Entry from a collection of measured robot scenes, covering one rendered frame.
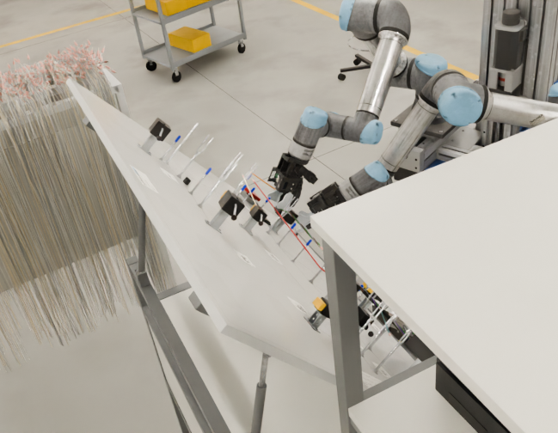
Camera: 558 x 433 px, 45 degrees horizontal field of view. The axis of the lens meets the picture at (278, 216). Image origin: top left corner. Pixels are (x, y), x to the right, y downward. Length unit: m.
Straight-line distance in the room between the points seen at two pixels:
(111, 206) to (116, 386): 1.00
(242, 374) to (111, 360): 1.42
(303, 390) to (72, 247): 1.16
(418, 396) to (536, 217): 0.42
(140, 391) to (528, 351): 2.68
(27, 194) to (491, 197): 1.93
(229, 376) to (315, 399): 0.29
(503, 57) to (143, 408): 2.13
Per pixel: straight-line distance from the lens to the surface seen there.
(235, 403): 2.10
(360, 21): 2.22
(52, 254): 2.79
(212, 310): 1.09
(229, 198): 1.54
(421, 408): 1.21
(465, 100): 2.04
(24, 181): 2.62
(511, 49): 2.46
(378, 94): 2.08
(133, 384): 3.34
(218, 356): 2.23
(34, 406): 3.45
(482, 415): 1.13
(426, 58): 2.56
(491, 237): 0.92
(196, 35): 6.27
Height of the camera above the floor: 2.41
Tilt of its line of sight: 36 degrees down
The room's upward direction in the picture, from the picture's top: 8 degrees counter-clockwise
